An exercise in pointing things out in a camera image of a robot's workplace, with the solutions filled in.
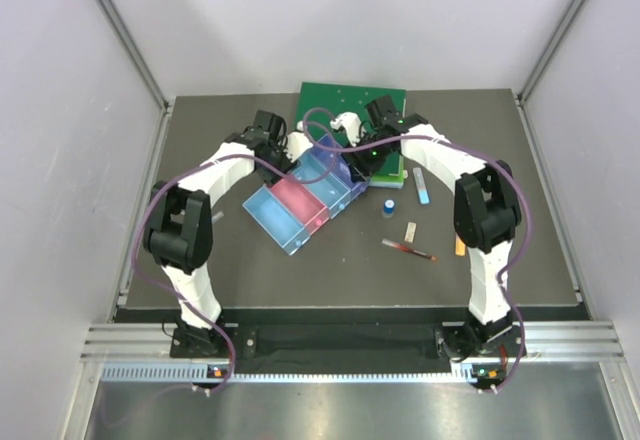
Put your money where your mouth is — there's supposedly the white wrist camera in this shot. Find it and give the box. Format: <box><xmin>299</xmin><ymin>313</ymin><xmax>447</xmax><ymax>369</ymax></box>
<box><xmin>330</xmin><ymin>112</ymin><xmax>366</xmax><ymax>147</ymax></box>
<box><xmin>284</xmin><ymin>131</ymin><xmax>313</xmax><ymax>164</ymax></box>

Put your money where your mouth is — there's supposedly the pink plastic tray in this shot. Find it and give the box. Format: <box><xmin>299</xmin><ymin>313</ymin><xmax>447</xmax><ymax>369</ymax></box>
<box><xmin>270</xmin><ymin>180</ymin><xmax>330</xmax><ymax>235</ymax></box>

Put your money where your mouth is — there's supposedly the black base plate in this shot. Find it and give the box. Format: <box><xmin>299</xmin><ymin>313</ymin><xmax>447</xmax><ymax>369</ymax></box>
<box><xmin>169</xmin><ymin>319</ymin><xmax>529</xmax><ymax>374</ymax></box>

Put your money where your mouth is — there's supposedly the blue cap bottle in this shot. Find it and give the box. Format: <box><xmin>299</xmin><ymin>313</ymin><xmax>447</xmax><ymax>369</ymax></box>
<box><xmin>382</xmin><ymin>199</ymin><xmax>396</xmax><ymax>218</ymax></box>

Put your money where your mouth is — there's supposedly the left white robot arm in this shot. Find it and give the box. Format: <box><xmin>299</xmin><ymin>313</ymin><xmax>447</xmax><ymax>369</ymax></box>
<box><xmin>142</xmin><ymin>110</ymin><xmax>294</xmax><ymax>358</ymax></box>

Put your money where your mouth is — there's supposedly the purple plastic tray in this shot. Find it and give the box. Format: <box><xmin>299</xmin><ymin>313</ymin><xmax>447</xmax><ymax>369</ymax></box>
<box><xmin>312</xmin><ymin>146</ymin><xmax>369</xmax><ymax>210</ymax></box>

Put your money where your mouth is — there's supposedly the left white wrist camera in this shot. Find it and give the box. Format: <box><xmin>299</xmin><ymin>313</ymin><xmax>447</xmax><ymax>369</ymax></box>
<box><xmin>284</xmin><ymin>131</ymin><xmax>313</xmax><ymax>164</ymax></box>

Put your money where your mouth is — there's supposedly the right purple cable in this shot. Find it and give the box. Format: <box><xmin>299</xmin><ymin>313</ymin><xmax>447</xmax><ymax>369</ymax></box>
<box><xmin>302</xmin><ymin>107</ymin><xmax>535</xmax><ymax>395</ymax></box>

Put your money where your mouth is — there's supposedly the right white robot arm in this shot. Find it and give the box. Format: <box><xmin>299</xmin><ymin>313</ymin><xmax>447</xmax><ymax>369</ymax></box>
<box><xmin>331</xmin><ymin>96</ymin><xmax>522</xmax><ymax>361</ymax></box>

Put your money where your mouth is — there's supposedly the grey cable duct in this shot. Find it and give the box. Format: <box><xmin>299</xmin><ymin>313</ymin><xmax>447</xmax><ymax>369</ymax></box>
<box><xmin>99</xmin><ymin>358</ymin><xmax>506</xmax><ymax>386</ymax></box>

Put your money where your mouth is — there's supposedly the blue pen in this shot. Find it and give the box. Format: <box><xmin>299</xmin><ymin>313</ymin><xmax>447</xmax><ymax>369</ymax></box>
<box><xmin>212</xmin><ymin>212</ymin><xmax>224</xmax><ymax>224</ymax></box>

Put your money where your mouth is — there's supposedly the blue grey eraser stick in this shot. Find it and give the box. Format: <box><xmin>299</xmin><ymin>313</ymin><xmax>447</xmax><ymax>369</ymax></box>
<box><xmin>412</xmin><ymin>167</ymin><xmax>430</xmax><ymax>205</ymax></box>

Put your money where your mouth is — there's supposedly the small grey eraser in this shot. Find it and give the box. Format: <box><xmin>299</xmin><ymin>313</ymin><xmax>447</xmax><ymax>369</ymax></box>
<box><xmin>404</xmin><ymin>222</ymin><xmax>417</xmax><ymax>243</ymax></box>

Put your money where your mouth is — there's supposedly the dark green binder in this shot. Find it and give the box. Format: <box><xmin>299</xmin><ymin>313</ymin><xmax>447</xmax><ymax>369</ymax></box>
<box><xmin>294</xmin><ymin>82</ymin><xmax>407</xmax><ymax>147</ymax></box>

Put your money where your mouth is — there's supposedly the light blue tray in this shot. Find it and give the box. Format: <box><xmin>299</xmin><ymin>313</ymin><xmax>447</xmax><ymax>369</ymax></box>
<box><xmin>293</xmin><ymin>153</ymin><xmax>350</xmax><ymax>219</ymax></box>
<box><xmin>243</xmin><ymin>187</ymin><xmax>310</xmax><ymax>255</ymax></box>

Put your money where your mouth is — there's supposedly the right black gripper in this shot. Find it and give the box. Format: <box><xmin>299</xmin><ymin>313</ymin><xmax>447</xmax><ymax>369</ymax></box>
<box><xmin>340</xmin><ymin>130</ymin><xmax>393</xmax><ymax>184</ymax></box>

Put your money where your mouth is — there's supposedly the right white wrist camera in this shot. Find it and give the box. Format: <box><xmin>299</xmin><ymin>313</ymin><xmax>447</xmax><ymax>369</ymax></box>
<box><xmin>330</xmin><ymin>112</ymin><xmax>366</xmax><ymax>147</ymax></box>

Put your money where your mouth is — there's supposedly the light green folder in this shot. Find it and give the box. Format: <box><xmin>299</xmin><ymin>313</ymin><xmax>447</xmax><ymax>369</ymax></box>
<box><xmin>368</xmin><ymin>109</ymin><xmax>409</xmax><ymax>190</ymax></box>

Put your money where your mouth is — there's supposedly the red pen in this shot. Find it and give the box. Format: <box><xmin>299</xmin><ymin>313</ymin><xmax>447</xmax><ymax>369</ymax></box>
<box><xmin>381</xmin><ymin>238</ymin><xmax>438</xmax><ymax>262</ymax></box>

